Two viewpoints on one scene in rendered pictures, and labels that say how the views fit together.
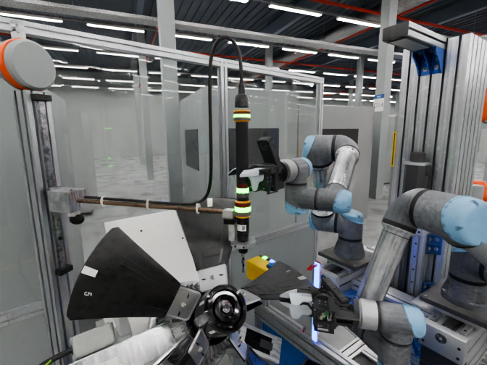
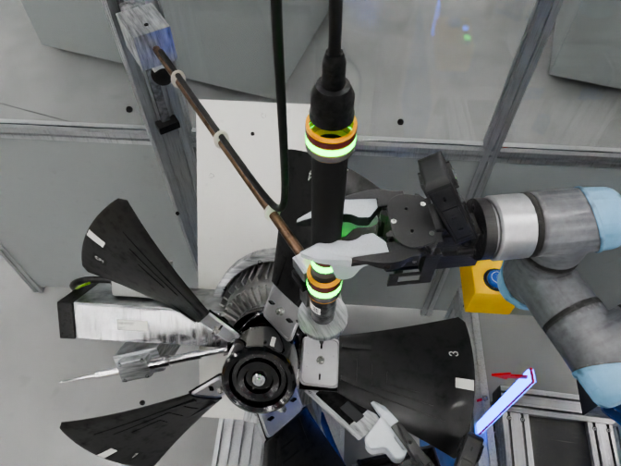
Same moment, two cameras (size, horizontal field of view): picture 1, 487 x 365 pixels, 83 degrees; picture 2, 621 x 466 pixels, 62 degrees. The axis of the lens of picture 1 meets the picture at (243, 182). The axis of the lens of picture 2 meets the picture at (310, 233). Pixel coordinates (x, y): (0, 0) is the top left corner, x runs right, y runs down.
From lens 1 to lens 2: 0.63 m
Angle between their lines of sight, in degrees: 56
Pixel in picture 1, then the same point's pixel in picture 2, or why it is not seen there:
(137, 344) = (173, 320)
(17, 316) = (140, 138)
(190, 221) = (295, 192)
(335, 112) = not seen: outside the picture
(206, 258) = (286, 276)
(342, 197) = (603, 381)
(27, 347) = (157, 172)
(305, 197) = (534, 300)
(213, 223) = not seen: hidden behind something
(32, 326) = not seen: hidden behind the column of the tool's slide
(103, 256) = (109, 230)
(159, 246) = (273, 173)
